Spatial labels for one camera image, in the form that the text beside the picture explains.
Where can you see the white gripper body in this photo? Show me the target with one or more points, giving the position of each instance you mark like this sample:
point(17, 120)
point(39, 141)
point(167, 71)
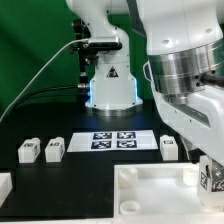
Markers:
point(200, 121)

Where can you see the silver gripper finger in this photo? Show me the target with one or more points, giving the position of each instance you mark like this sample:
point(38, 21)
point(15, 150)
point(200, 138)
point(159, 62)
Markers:
point(217, 172)
point(193, 153)

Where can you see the white square tabletop tray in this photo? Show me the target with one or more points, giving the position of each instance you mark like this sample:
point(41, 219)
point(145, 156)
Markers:
point(163, 193)

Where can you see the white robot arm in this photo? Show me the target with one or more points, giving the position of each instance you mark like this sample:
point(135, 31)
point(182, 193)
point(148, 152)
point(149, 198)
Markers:
point(185, 48)

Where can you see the white sheet with markers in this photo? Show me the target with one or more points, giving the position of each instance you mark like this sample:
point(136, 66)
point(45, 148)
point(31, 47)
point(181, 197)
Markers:
point(113, 140)

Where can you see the white obstacle wall left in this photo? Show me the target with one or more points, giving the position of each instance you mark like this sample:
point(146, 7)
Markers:
point(5, 186)

